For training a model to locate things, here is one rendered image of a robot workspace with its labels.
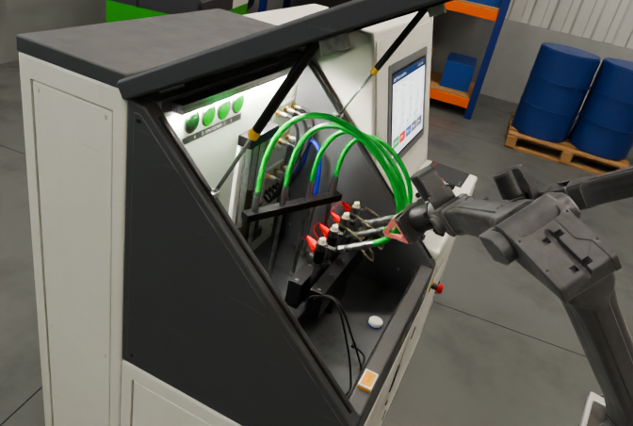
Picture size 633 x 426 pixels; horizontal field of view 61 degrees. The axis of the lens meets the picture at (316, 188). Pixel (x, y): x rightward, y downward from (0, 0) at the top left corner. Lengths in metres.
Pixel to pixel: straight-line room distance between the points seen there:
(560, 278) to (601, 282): 0.05
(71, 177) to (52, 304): 0.40
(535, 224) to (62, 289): 1.11
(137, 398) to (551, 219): 1.10
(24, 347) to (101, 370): 1.14
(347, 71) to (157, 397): 0.99
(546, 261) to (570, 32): 7.03
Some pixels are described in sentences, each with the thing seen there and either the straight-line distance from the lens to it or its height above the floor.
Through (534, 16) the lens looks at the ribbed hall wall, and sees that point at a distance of 7.59.
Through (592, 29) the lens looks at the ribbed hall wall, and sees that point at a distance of 7.70.
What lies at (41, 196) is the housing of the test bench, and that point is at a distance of 1.35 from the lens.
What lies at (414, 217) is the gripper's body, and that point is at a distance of 1.18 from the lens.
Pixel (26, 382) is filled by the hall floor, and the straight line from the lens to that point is 2.50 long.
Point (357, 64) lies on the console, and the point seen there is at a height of 1.46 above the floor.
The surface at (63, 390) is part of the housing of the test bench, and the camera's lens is 1.71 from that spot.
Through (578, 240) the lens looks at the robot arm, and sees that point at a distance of 0.69.
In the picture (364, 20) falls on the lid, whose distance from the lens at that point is 0.77.
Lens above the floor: 1.83
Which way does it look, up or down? 27 degrees down
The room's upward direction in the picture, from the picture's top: 12 degrees clockwise
